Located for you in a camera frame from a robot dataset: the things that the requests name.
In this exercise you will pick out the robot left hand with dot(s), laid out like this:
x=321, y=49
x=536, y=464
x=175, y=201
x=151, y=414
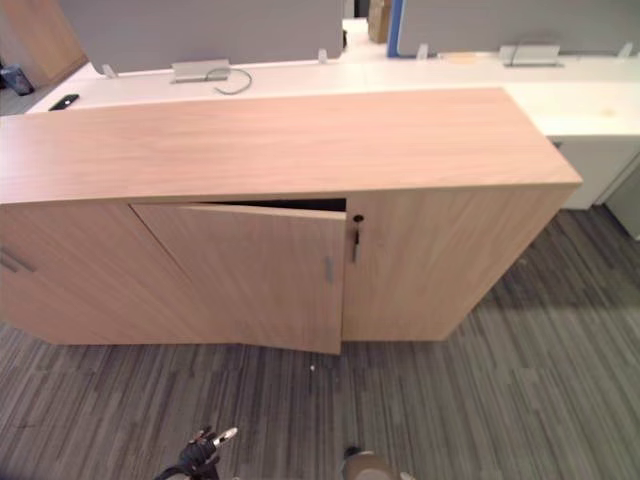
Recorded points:
x=202, y=452

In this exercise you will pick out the wooden cabinet door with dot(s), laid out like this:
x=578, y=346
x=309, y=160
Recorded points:
x=260, y=270

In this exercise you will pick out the black cabinet key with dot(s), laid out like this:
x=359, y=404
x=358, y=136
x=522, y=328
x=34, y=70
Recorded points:
x=356, y=240

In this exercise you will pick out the light wood office cabinet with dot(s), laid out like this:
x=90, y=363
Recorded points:
x=310, y=145

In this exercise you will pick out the robot silver leg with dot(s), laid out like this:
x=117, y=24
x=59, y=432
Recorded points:
x=367, y=465

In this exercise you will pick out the black remote control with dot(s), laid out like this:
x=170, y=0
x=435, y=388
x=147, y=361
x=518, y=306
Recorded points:
x=64, y=101

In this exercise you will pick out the dark waste bin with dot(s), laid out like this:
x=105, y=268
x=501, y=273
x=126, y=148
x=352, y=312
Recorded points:
x=16, y=80

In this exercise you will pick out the grey desk partition panel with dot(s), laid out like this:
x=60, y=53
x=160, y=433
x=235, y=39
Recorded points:
x=520, y=22
x=200, y=30

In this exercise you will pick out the brown cardboard box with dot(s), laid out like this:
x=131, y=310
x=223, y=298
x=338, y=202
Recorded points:
x=379, y=20

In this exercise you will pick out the white partition bracket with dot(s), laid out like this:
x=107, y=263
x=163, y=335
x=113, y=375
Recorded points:
x=625, y=50
x=323, y=55
x=423, y=50
x=108, y=70

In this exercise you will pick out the wooden wall cabinet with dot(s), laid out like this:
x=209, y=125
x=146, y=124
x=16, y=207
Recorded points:
x=42, y=37

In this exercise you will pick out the white under-desk pedestal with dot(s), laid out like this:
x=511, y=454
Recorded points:
x=600, y=170

